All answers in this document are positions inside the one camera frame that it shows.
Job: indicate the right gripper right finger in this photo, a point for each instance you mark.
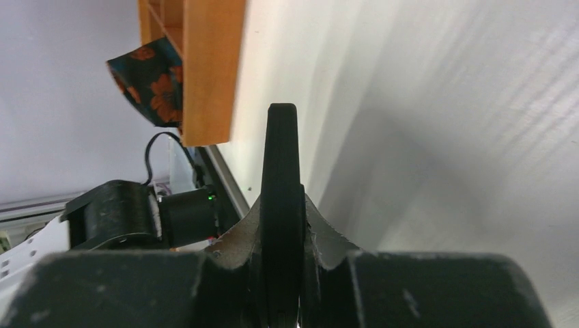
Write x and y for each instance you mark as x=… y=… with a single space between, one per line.
x=346 y=286

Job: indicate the black phone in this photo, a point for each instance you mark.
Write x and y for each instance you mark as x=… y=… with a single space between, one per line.
x=281 y=218

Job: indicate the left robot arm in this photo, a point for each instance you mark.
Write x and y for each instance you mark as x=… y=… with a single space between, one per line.
x=116 y=215

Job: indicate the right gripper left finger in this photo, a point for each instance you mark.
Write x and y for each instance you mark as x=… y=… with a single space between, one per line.
x=215 y=287

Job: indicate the orange wooden organizer tray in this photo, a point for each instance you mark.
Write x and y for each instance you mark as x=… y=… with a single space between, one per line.
x=207 y=36

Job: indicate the floral cloth roll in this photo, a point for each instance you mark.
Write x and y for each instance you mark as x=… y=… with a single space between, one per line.
x=151 y=79

